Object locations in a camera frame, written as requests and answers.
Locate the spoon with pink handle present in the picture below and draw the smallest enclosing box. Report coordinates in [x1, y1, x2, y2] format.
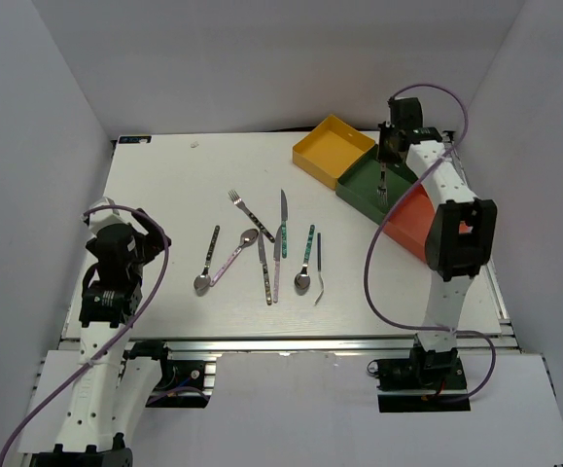
[210, 229, 259, 287]

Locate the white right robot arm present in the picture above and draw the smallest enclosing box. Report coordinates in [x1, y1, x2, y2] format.
[378, 97, 497, 388]

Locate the green square bin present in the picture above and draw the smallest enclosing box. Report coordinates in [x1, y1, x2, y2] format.
[335, 145, 417, 225]

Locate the fork with green handle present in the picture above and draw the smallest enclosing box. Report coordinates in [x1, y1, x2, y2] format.
[314, 232, 325, 306]

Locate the fork with black patterned handle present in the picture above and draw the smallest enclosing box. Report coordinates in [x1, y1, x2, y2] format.
[229, 190, 275, 243]

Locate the knife with black patterned handle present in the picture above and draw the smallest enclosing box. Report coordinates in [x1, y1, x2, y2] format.
[258, 232, 272, 305]

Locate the fork with pink handle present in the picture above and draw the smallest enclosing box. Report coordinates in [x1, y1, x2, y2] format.
[377, 162, 388, 206]

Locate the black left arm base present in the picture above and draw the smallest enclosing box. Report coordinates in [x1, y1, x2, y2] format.
[123, 341, 209, 409]

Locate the orange square bin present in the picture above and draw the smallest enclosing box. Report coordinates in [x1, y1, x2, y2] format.
[383, 186, 435, 263]

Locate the knife with pink handle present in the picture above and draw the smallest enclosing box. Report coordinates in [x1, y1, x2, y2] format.
[272, 226, 282, 304]

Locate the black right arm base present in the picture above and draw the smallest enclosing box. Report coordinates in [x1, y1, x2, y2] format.
[367, 358, 471, 413]

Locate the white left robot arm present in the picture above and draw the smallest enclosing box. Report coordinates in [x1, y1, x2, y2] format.
[30, 205, 176, 466]

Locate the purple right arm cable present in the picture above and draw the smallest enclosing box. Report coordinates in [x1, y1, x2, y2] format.
[363, 83, 497, 404]

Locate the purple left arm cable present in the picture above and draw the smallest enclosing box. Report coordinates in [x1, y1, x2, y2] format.
[0, 205, 171, 467]

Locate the knife with green handle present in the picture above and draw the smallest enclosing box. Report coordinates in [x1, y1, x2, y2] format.
[280, 189, 289, 259]

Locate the spoon with green handle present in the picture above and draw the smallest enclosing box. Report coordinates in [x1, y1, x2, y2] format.
[294, 224, 316, 295]

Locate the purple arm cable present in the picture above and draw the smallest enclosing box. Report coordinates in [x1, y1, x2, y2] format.
[363, 83, 497, 404]
[0, 205, 171, 467]

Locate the spoon with black patterned handle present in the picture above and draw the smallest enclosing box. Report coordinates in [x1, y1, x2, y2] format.
[194, 225, 221, 296]

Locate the yellow square bin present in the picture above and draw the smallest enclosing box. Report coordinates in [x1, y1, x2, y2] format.
[292, 115, 376, 190]

